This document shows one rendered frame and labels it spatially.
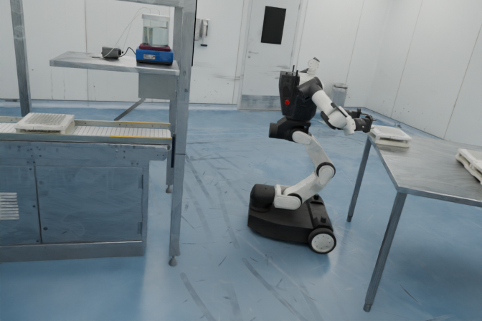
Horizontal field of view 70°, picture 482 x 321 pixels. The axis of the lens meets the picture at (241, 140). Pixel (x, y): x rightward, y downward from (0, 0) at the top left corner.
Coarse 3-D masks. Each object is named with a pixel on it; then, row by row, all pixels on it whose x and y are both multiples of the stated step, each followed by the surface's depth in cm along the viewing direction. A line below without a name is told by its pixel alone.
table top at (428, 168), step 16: (416, 144) 252; (432, 144) 257; (448, 144) 262; (464, 144) 267; (384, 160) 211; (400, 160) 214; (416, 160) 218; (432, 160) 221; (448, 160) 225; (400, 176) 190; (416, 176) 193; (432, 176) 195; (448, 176) 198; (464, 176) 201; (400, 192) 178; (416, 192) 177; (432, 192) 175; (448, 192) 177; (464, 192) 180; (480, 192) 182
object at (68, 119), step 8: (32, 112) 203; (24, 120) 189; (64, 120) 196; (16, 128) 181; (24, 128) 182; (32, 128) 183; (40, 128) 184; (48, 128) 185; (56, 128) 186; (64, 128) 187
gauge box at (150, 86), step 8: (144, 80) 206; (152, 80) 207; (160, 80) 208; (168, 80) 209; (144, 88) 207; (152, 88) 208; (160, 88) 209; (168, 88) 210; (144, 96) 209; (152, 96) 210; (160, 96) 211; (168, 96) 212
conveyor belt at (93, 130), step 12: (12, 132) 190; (72, 132) 201; (84, 132) 203; (96, 132) 205; (108, 132) 208; (120, 132) 210; (132, 132) 212; (144, 132) 215; (156, 132) 218; (168, 132) 220; (168, 144) 202
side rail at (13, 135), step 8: (0, 136) 179; (8, 136) 180; (16, 136) 181; (24, 136) 182; (32, 136) 182; (40, 136) 183; (48, 136) 184; (56, 136) 185; (64, 136) 186; (72, 136) 187; (80, 136) 188; (88, 136) 189; (96, 136) 190; (104, 136) 191
